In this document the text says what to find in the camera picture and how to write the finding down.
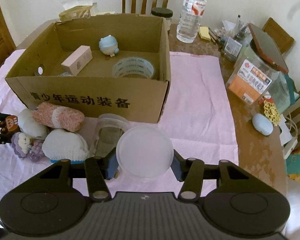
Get pink knitted sock roll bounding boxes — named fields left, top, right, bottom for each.
left=32, top=102, right=85, bottom=132

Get blue figurine toy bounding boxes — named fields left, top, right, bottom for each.
left=98, top=35, right=119, bottom=57

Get clear pen holder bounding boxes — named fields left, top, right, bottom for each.
left=222, top=15, right=250, bottom=61

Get yellow sticky notes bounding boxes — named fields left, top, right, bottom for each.
left=198, top=27, right=211, bottom=41

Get long pink box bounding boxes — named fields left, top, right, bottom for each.
left=61, top=45, right=93, bottom=76

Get white sock blue stripe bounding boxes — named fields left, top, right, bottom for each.
left=42, top=129, right=89, bottom=162

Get pink tablecloth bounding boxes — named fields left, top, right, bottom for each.
left=0, top=49, right=239, bottom=200

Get tissue box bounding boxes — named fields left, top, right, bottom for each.
left=58, top=3, right=97, bottom=22

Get clear jar with brown sock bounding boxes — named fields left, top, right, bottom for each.
left=90, top=113, right=131, bottom=181

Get black lid glass jar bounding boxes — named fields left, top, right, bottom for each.
left=151, top=7, right=173, bottom=30

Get brown tablet lid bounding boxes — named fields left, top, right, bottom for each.
left=248, top=23, right=288, bottom=74

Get gold ornament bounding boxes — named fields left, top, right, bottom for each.
left=263, top=101, right=281, bottom=126

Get water bottle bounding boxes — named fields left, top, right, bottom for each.
left=177, top=0, right=206, bottom=43

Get red bear toy car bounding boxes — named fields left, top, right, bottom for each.
left=0, top=115, right=20, bottom=135

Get brown cardboard box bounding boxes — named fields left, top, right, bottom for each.
left=5, top=14, right=171, bottom=123

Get wooden chair far right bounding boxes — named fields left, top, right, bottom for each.
left=262, top=17, right=295, bottom=54

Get clear tape roll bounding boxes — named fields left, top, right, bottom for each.
left=111, top=57, right=155, bottom=79

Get purple crochet flower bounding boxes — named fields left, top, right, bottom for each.
left=11, top=132, right=45, bottom=163

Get orange label plastic container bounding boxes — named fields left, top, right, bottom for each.
left=224, top=41, right=283, bottom=105

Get light blue pebble object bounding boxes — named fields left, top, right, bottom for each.
left=252, top=113, right=273, bottom=136

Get blue grey knitted sock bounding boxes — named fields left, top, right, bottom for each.
left=59, top=72, right=73, bottom=77

